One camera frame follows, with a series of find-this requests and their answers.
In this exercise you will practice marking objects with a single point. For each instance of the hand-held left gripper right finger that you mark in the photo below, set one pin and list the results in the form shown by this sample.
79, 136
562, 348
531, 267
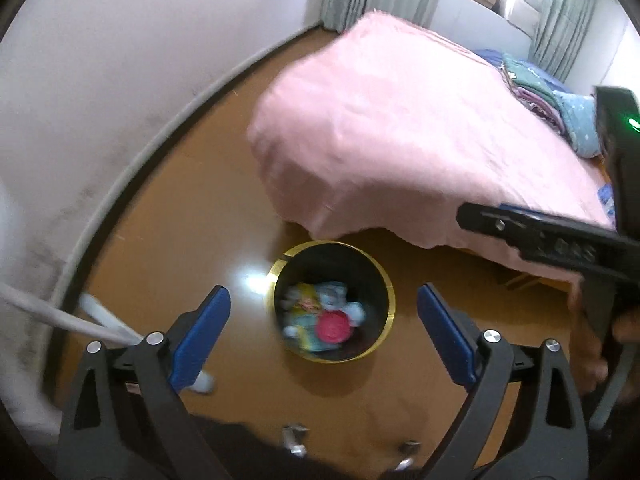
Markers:
445, 335

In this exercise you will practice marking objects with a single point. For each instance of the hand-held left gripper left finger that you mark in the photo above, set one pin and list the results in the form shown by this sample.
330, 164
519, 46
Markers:
200, 340

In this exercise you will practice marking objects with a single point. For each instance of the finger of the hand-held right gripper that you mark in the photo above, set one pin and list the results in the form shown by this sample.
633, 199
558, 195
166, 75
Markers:
550, 242

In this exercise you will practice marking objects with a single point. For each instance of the black gold rimmed trash bin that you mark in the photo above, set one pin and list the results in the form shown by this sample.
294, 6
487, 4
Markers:
350, 270

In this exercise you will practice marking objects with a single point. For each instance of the person's right hand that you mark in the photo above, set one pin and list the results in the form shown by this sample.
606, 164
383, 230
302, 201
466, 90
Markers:
587, 340

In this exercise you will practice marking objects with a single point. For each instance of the blue star print pillow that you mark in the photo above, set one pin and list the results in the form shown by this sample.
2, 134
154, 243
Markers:
580, 120

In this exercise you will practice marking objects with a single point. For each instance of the small blue cloth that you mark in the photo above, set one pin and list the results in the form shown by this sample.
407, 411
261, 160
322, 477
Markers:
606, 200

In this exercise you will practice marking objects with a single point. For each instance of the purple folded blanket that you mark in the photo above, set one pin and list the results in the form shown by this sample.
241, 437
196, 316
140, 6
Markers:
537, 105

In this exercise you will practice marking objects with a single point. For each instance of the yellow printed packet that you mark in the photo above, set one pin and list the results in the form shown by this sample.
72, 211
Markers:
306, 310

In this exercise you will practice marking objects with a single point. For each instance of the light blue packet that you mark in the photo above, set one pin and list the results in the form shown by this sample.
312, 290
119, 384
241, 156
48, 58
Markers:
340, 300

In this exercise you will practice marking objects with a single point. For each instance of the pink round lid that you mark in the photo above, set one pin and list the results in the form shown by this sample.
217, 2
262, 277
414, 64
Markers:
333, 327

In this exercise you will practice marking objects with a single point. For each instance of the green folded blanket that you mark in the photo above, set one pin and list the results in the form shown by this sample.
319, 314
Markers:
527, 72

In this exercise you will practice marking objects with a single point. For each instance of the silver chair caster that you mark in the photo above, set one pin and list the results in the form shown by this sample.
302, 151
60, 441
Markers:
295, 439
407, 455

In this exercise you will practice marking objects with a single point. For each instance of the pile of folded bedding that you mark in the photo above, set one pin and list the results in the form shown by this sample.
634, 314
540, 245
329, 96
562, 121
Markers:
492, 56

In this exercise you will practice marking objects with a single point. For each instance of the white cushion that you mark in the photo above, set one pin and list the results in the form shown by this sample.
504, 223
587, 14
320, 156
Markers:
525, 7

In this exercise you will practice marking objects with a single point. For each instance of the bed with pink cover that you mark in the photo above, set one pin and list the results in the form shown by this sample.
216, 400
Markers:
400, 125

